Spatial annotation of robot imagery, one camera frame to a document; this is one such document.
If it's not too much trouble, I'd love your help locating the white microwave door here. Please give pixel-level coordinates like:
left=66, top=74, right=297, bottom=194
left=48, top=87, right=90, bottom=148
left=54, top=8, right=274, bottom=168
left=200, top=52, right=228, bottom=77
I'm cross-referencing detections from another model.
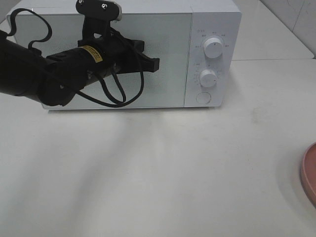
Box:
left=15, top=12, right=191, bottom=108

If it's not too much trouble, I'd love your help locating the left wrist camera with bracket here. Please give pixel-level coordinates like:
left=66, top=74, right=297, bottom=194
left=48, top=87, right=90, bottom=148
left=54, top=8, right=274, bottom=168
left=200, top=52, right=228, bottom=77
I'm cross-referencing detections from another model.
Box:
left=76, top=0, right=122, bottom=46

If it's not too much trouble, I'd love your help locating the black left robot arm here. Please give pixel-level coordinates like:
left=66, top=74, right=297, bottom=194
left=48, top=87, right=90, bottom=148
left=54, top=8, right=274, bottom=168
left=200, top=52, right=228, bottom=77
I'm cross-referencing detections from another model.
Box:
left=0, top=32, right=159, bottom=108

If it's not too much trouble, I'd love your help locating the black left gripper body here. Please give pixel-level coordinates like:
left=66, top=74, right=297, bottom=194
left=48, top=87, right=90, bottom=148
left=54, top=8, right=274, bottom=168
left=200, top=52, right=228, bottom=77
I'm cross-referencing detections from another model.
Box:
left=47, top=35, right=138, bottom=106

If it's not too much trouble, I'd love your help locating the white timer knob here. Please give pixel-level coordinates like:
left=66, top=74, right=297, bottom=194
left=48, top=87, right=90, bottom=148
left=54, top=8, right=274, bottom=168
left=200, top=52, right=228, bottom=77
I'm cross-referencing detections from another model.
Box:
left=199, top=70, right=218, bottom=88

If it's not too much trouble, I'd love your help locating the upper white power knob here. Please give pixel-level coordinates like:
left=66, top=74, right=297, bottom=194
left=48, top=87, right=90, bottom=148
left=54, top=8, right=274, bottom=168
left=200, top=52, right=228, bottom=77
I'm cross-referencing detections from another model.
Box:
left=202, top=35, right=224, bottom=59

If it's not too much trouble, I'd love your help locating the white microwave oven body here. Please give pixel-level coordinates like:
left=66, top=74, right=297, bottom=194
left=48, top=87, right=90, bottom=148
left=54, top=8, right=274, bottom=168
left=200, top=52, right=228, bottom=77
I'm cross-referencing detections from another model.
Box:
left=17, top=0, right=241, bottom=108

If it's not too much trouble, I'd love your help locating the round white door button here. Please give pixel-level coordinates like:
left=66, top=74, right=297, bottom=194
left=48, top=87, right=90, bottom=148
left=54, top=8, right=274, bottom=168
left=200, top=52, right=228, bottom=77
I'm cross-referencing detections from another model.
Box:
left=196, top=92, right=211, bottom=104

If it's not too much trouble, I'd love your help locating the pink round plate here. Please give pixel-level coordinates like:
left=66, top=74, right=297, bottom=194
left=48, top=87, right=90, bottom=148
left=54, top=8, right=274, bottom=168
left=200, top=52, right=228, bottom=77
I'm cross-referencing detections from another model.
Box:
left=300, top=143, right=316, bottom=207

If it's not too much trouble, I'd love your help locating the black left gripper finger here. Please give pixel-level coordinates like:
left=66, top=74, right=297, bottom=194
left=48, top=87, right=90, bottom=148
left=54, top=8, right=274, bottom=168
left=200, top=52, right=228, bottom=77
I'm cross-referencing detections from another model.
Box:
left=134, top=55, right=159, bottom=73
left=128, top=39, right=145, bottom=53

